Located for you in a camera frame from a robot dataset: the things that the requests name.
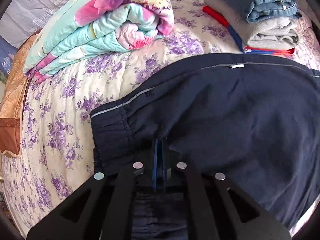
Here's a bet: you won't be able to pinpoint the brown orange pillow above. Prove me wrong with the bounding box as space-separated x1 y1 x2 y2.
0 33 38 158

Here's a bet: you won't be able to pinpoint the folded red blue garment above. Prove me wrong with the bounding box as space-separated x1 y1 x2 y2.
202 6 299 55

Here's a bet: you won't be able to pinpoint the folded colourful floral quilt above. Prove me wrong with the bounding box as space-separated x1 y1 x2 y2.
23 0 175 83

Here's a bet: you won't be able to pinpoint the folded grey garment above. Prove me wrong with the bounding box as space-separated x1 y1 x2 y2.
204 0 299 52

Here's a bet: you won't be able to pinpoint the white lace curtain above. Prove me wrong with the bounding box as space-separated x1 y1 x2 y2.
1 0 69 48

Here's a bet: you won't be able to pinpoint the navy blue pants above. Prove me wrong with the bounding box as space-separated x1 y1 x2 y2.
90 54 319 239

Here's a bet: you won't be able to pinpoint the purple floral bed cover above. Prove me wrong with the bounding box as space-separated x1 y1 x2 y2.
4 0 319 227

